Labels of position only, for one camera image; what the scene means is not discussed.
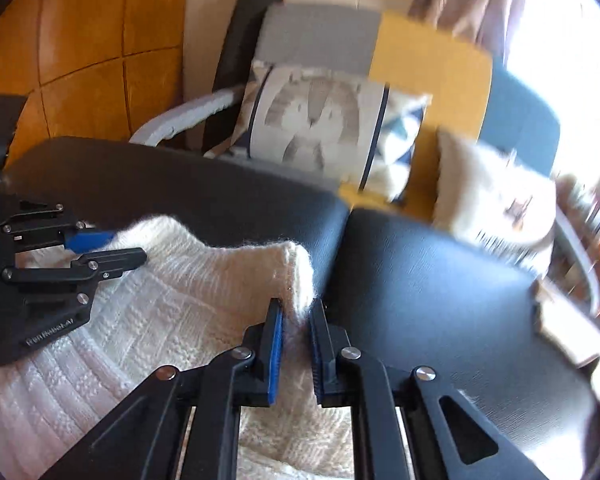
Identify cluttered shelf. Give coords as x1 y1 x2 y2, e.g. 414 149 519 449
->
555 145 600 336

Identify grey yellow blue headboard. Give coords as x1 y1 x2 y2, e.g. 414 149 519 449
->
252 2 563 221

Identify cream knitted sweater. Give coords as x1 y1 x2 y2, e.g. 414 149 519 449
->
0 215 356 480

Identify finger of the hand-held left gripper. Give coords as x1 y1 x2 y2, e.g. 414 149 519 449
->
2 247 148 294
0 195 116 253

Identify window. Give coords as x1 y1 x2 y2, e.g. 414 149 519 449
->
505 0 600 161

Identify beige cloth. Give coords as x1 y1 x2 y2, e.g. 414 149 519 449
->
532 280 600 406

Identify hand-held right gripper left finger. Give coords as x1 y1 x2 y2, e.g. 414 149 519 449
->
42 297 287 480

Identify wooden wardrobe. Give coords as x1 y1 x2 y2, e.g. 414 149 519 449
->
0 0 191 171

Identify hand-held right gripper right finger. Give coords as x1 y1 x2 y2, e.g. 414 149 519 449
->
306 297 551 480

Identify grey padded armrest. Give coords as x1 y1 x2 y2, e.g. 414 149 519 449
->
129 85 248 147
552 205 600 321

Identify tiger print cushion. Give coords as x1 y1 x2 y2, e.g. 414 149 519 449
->
205 59 433 203

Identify patterned curtain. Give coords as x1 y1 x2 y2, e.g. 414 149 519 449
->
407 0 536 66

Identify cream embroidered cushion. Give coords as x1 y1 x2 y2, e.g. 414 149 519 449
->
432 127 558 261

